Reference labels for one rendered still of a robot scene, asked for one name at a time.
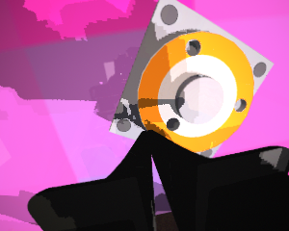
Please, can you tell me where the orange round plate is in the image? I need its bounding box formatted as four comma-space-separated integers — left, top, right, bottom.
138, 31, 254, 153

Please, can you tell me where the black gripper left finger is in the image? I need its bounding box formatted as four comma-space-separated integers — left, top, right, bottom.
27, 131, 157, 231

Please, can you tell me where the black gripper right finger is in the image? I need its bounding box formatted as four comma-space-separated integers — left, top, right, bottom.
147, 130, 289, 231

